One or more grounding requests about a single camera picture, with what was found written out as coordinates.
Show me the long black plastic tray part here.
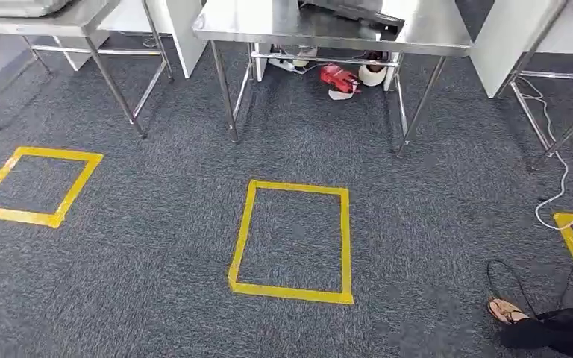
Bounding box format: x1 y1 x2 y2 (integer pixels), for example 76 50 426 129
298 0 407 28

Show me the yellow tape floor square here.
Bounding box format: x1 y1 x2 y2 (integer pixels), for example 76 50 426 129
0 145 105 230
227 179 355 307

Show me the white power strip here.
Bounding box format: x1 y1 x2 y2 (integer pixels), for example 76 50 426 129
267 56 298 73

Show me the pale beige shoe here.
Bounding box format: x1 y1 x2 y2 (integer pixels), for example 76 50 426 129
293 45 319 68

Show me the white tape roll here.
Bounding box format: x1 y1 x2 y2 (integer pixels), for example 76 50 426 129
357 63 389 88

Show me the white partition panel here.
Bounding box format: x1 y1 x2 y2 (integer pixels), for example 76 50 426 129
469 0 567 99
164 0 209 80
51 34 111 72

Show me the person's foot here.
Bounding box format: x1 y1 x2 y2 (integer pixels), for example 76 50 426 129
486 297 530 326

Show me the person's leg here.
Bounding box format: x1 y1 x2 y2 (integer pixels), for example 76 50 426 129
499 307 573 358

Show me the grey metal tray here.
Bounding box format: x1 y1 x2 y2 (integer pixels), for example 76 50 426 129
0 0 73 19

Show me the white floor cable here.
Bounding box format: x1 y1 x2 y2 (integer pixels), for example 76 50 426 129
513 75 573 233

